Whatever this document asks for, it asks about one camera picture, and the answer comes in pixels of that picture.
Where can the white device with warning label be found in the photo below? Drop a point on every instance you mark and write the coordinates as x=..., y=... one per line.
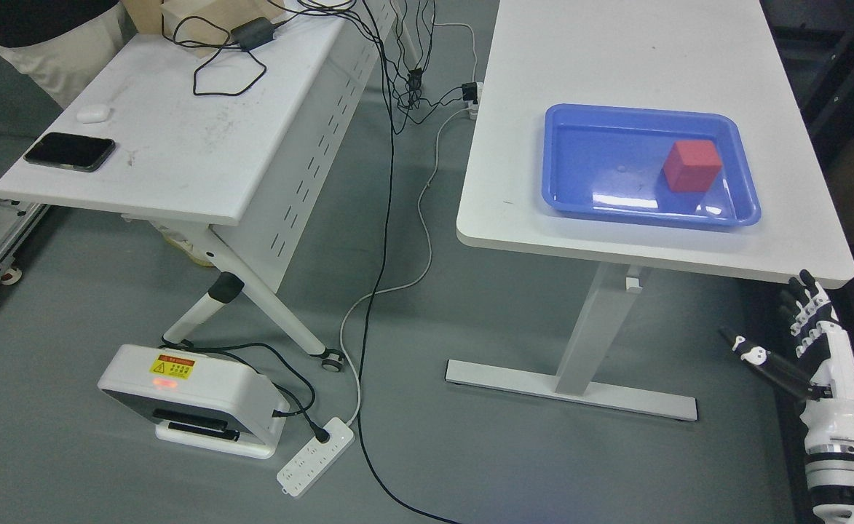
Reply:
x=199, y=400

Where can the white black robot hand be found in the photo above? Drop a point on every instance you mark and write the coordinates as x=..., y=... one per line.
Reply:
x=822, y=373

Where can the pink foam block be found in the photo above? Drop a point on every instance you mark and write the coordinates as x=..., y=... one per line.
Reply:
x=692, y=166

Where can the black smartphone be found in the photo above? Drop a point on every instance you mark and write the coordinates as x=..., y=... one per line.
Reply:
x=70, y=151

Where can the white table with leg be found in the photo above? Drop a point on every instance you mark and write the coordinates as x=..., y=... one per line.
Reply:
x=715, y=57

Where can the white wall-side power strip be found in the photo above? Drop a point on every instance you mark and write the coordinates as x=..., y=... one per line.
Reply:
x=472, y=93

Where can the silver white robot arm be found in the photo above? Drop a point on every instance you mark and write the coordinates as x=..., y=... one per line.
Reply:
x=830, y=479

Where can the blue plastic tray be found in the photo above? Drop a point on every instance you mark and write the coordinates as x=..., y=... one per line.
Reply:
x=606, y=163

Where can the black metal shelf left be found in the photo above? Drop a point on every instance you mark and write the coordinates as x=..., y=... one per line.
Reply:
x=815, y=41

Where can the person in black shirt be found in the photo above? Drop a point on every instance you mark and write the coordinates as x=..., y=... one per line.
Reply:
x=62, y=45

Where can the black power adapter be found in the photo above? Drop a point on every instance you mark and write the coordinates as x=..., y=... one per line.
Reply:
x=254, y=33

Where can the white folding desk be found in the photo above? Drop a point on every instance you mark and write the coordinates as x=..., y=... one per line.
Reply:
x=237, y=172

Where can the wooden box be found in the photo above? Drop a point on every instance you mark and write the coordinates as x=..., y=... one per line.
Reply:
x=208, y=21

